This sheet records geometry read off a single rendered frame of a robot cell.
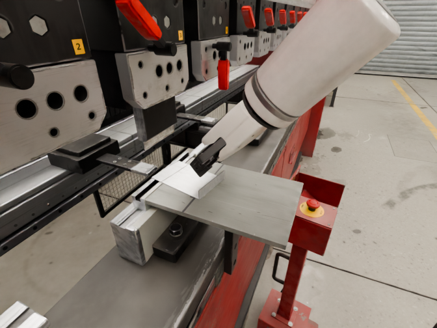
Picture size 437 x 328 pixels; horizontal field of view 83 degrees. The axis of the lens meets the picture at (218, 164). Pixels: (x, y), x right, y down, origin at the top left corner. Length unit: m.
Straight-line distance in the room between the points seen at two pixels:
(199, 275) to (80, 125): 0.34
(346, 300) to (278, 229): 1.25
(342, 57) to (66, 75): 0.28
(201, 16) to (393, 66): 7.45
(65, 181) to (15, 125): 0.41
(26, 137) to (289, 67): 0.27
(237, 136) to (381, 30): 0.19
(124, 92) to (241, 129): 0.17
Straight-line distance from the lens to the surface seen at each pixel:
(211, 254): 0.54
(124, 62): 0.37
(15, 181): 0.70
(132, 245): 0.51
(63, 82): 0.31
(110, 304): 0.52
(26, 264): 2.00
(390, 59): 7.84
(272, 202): 0.47
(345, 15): 0.28
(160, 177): 0.54
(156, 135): 0.48
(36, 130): 0.29
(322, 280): 1.67
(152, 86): 0.40
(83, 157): 0.63
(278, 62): 0.31
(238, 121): 0.34
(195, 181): 0.51
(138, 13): 0.33
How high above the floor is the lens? 1.29
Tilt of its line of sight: 31 degrees down
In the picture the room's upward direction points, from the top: straight up
